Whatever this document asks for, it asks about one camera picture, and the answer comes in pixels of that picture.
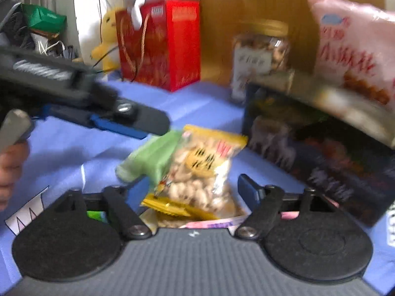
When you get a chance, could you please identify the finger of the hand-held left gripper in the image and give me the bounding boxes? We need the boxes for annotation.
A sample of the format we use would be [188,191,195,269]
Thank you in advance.
[48,97,171,140]

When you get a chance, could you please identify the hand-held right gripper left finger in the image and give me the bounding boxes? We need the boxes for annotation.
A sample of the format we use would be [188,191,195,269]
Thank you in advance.
[53,177,153,241]

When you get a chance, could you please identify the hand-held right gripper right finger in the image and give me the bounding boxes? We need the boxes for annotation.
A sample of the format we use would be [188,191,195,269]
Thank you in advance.
[235,174,338,241]

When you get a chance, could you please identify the small yellow foil packet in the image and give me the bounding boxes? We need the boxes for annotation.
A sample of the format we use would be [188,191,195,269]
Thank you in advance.
[141,194,218,222]

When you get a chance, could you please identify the yellow peanut snack packet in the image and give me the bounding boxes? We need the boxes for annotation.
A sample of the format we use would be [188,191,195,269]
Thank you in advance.
[154,125,249,220]

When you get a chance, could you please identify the black printed cardboard box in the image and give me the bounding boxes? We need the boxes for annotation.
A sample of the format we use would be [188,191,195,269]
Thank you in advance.
[242,69,395,227]

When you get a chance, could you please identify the person's left hand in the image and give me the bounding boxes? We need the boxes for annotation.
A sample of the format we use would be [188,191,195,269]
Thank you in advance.
[0,141,31,211]

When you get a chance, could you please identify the green cardboard box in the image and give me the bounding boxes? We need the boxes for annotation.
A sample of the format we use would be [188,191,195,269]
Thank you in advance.
[21,4,67,36]

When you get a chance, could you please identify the red gift bag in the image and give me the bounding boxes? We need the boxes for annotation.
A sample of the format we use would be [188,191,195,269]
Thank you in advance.
[115,0,202,92]

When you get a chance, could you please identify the blue printed bed sheet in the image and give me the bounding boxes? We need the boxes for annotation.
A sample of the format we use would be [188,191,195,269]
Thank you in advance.
[0,78,395,288]

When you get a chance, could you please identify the yellow duck plush toy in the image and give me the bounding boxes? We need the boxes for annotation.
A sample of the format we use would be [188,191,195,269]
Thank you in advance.
[90,8,121,73]

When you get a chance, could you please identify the cashew jar with gold lid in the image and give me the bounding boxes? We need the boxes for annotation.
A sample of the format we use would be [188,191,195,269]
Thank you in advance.
[230,19,291,103]

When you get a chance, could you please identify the wooden board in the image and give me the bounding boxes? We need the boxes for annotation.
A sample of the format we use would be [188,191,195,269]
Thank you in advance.
[185,0,387,84]

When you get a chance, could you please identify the large pink snack bag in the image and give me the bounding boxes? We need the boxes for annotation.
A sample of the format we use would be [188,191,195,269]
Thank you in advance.
[308,0,395,112]

